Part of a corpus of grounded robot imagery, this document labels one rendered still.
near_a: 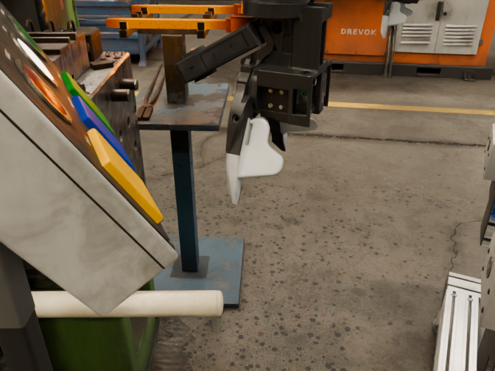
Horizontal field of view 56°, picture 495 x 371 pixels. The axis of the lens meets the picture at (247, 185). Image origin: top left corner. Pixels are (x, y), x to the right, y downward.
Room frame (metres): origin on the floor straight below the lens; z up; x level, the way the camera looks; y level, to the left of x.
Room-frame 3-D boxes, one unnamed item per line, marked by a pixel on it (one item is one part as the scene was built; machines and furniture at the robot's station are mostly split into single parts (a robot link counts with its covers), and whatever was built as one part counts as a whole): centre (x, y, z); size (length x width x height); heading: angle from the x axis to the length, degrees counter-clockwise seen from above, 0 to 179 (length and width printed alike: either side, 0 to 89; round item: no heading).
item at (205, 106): (1.45, 0.22, 0.69); 0.40 x 0.30 x 0.02; 177
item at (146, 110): (1.57, 0.32, 0.70); 0.60 x 0.04 x 0.01; 2
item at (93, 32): (1.13, 0.42, 0.95); 0.12 x 0.08 x 0.06; 90
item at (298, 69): (0.49, -0.04, 1.07); 0.09 x 0.08 x 0.12; 66
